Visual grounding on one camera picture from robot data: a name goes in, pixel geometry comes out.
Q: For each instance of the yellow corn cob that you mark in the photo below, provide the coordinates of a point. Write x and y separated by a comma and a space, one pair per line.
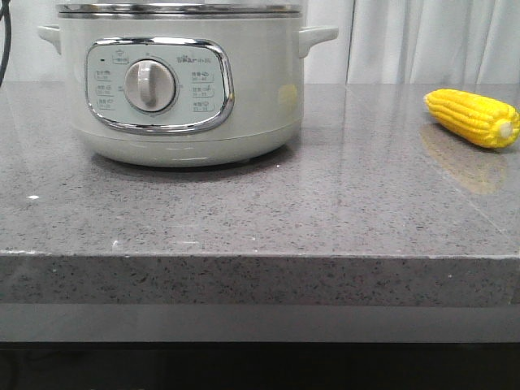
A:
483, 121

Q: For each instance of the glass pot lid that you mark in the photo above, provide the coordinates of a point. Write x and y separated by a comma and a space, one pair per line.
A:
176, 10

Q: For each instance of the pale green electric cooking pot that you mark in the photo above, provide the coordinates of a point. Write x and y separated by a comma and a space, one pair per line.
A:
185, 92

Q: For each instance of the white curtain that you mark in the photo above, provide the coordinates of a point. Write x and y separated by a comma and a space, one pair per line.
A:
415, 42

